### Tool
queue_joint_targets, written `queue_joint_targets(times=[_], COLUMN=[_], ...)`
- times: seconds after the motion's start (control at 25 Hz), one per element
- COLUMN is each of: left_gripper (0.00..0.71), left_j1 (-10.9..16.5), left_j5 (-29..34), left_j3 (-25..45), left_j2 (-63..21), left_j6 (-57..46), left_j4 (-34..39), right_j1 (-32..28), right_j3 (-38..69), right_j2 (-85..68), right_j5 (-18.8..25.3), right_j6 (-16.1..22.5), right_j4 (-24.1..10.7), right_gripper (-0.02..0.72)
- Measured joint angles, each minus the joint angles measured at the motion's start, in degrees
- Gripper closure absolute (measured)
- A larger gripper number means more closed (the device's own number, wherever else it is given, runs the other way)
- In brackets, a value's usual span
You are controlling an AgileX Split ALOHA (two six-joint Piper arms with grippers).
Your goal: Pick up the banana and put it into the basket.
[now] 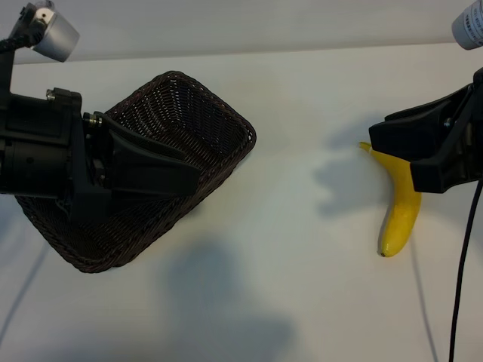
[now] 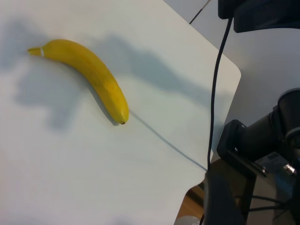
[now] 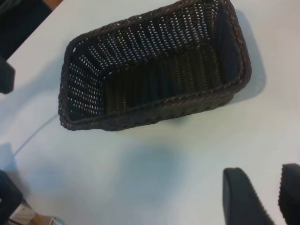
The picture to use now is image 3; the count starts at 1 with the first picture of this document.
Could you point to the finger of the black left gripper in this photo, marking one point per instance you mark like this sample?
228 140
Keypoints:
6 77

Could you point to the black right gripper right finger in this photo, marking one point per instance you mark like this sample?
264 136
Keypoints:
291 194

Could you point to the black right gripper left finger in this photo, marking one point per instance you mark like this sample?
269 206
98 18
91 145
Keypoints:
241 201

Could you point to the dark brown wicker basket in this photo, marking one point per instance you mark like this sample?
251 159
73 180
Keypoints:
164 77

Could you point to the black frame block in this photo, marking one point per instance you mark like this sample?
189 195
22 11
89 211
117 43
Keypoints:
9 199

